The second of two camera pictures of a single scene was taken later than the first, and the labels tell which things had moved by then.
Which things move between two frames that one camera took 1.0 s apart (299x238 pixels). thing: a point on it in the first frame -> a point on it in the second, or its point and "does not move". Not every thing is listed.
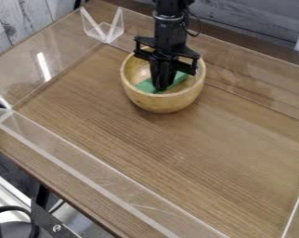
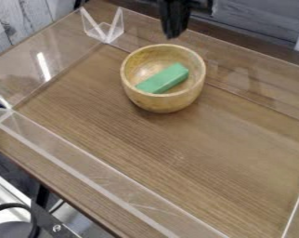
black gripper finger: (169, 69) -> (177, 17)
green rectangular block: (146, 85) does not move
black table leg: (42, 197) does not move
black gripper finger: (157, 74) -> (170, 13)
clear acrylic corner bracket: (105, 32) does not move
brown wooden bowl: (170, 100) does not move
